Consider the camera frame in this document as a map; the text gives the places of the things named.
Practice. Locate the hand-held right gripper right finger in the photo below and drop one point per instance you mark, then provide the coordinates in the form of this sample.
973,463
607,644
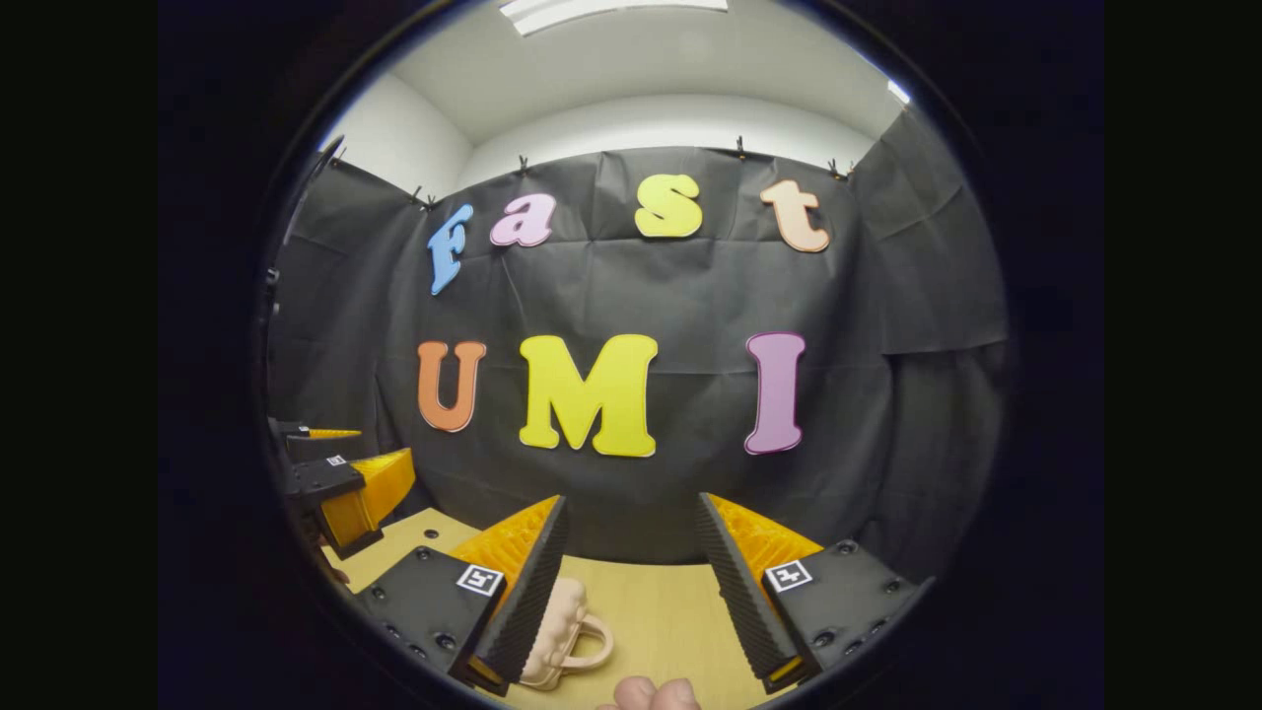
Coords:
741,592

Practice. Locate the small ceiling light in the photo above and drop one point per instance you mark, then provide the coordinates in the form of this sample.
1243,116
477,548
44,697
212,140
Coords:
897,92

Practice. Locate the long ceiling light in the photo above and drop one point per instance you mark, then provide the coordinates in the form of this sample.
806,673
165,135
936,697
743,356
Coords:
611,10

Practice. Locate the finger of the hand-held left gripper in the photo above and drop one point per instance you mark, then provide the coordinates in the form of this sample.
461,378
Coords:
325,478
320,433

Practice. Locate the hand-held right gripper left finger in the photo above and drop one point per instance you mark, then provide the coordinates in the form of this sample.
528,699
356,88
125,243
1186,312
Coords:
527,592

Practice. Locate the black backdrop cloth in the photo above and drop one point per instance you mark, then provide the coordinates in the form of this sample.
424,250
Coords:
670,286

